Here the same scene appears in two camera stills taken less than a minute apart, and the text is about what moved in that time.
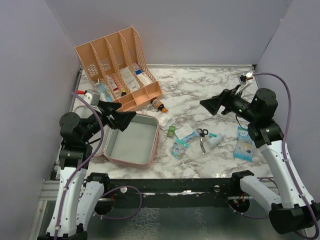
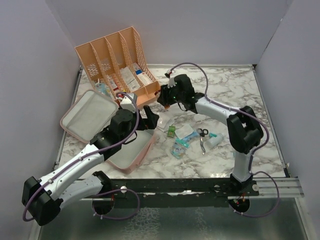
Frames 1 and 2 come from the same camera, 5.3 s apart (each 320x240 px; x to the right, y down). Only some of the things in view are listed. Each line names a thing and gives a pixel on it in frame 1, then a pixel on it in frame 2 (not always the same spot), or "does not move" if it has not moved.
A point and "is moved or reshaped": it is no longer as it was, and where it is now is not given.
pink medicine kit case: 137,146 is moved or reshaped
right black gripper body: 236,103 -> 170,95
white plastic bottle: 214,140 does not move
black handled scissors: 202,133 does not move
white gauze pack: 165,121 does not move
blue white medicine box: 144,79 does not move
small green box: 171,131 does not move
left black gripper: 122,118 -> 150,122
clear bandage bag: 178,151 does not move
